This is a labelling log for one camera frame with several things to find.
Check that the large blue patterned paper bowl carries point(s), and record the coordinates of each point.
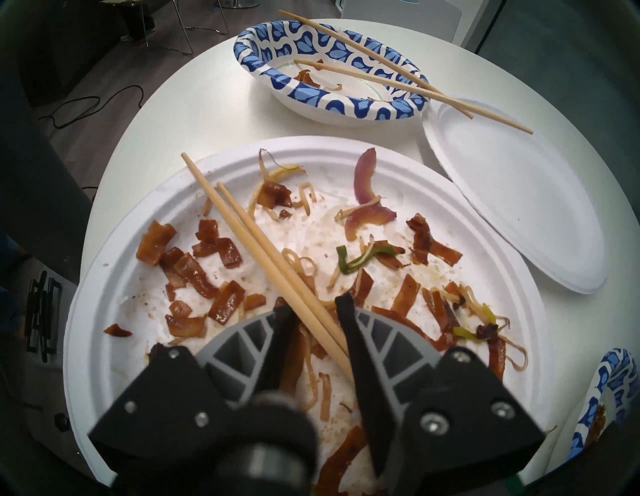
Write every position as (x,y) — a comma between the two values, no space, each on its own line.
(300,92)

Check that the small white foam plate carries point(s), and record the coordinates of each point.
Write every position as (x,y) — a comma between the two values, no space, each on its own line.
(515,200)

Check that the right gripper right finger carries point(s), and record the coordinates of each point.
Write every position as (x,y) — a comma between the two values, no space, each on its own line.
(400,360)

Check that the brown food scraps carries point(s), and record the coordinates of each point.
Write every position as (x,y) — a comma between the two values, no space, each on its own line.
(306,77)

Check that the large white foam plate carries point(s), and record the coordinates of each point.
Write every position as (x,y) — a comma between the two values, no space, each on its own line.
(115,290)

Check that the minced brown food leftovers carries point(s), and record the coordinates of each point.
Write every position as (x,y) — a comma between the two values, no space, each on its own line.
(597,422)

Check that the small blue patterned paper bowl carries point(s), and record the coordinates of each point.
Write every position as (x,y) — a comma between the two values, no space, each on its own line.
(612,370)

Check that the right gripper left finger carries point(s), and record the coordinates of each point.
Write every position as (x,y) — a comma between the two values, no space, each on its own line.
(240,360)

